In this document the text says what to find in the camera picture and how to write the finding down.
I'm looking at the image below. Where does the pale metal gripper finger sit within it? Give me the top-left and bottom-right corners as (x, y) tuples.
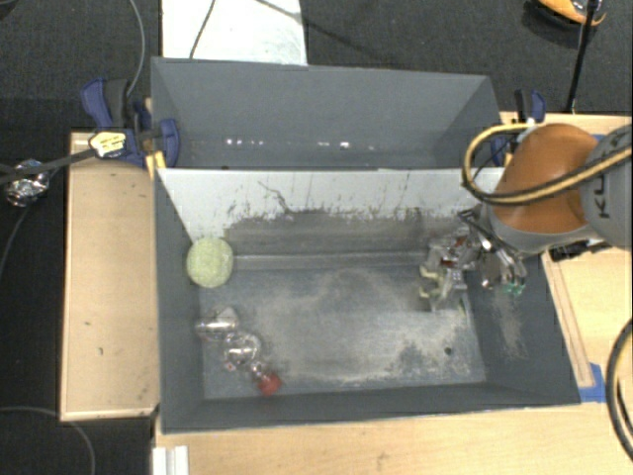
(417, 283), (469, 314)
(418, 260), (465, 286)

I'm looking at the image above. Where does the grey metal bin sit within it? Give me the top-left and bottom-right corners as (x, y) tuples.
(147, 55), (583, 434)

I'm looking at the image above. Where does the clear plastic bottle red cap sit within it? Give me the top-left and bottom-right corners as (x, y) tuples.
(193, 306), (284, 398)

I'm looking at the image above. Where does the yellow-green ball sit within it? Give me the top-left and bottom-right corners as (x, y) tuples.
(185, 237), (235, 288)

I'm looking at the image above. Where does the pale wood flat board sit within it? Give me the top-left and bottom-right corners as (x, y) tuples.
(58, 131), (162, 423)

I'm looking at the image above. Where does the black cylinder on white bracket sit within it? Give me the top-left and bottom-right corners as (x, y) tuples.
(546, 238), (611, 262)

